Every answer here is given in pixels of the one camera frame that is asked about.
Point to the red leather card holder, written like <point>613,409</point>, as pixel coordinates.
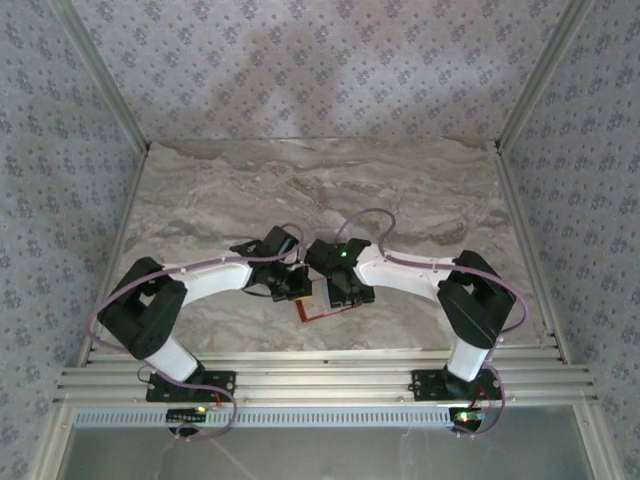
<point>315,315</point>

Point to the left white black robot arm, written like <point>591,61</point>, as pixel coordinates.
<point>155,310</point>

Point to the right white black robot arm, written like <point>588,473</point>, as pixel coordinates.
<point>475,310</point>

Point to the left small circuit board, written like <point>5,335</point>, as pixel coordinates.
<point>187,415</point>

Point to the small circuit board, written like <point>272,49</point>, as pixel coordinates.
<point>467,416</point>
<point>187,415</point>

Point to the grey metal sheet panel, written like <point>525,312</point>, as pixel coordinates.
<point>325,455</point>

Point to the right small circuit board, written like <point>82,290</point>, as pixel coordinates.
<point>467,416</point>

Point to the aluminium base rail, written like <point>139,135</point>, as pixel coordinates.
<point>325,375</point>

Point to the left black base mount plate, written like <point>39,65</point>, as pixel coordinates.
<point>220,382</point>

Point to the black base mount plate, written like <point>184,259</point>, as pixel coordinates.
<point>425,385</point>
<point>220,382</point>

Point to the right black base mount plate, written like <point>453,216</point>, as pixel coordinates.
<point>425,385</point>

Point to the aluminium side rail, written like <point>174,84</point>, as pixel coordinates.
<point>125,215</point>
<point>519,215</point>

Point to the aluminium corner post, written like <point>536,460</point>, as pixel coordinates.
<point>106,75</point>
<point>542,75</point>

